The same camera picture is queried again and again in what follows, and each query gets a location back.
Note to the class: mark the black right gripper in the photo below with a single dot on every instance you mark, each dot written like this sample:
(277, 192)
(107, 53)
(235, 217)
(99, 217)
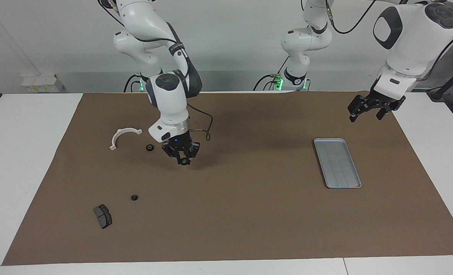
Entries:
(178, 144)

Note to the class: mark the silver metal tray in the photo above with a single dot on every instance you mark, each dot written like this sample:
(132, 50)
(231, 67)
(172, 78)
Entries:
(339, 164)

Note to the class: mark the white curved plastic bracket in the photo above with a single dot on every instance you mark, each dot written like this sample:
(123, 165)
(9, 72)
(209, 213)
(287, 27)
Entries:
(116, 137)

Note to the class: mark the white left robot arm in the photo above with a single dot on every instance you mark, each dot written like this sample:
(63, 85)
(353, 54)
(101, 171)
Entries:
(405, 38)

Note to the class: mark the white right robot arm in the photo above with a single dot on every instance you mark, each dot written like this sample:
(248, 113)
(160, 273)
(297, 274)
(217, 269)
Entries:
(169, 103)

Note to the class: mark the black stand pole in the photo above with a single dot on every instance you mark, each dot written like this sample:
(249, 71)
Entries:
(451, 82)

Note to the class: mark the small black bearing gear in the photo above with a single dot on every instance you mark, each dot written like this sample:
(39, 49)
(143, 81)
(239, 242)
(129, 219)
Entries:
(134, 198)

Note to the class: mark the short dark grey brake pad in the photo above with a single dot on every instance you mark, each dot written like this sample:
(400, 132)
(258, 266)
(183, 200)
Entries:
(103, 217)

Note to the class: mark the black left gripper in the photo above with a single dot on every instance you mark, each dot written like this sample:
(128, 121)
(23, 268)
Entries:
(379, 101)

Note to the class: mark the white power adapter boxes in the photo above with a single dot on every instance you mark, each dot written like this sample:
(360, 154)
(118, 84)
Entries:
(39, 82)

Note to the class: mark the brown table mat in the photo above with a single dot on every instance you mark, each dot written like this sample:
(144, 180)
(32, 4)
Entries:
(249, 214)

